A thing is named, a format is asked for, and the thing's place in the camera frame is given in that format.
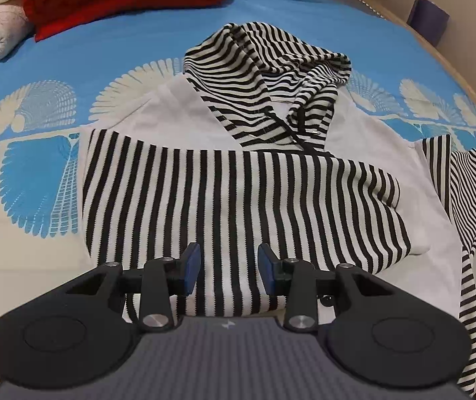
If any striped hoodie with white vest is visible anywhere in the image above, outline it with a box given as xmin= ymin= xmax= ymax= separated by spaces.
xmin=79 ymin=22 xmax=476 ymax=393

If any purple box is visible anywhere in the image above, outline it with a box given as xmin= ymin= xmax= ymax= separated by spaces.
xmin=407 ymin=0 xmax=450 ymax=47

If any blue patterned bed sheet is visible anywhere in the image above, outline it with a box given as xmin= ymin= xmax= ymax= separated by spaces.
xmin=0 ymin=0 xmax=476 ymax=314

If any wooden bed frame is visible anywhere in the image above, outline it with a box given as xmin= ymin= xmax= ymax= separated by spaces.
xmin=337 ymin=0 xmax=476 ymax=143

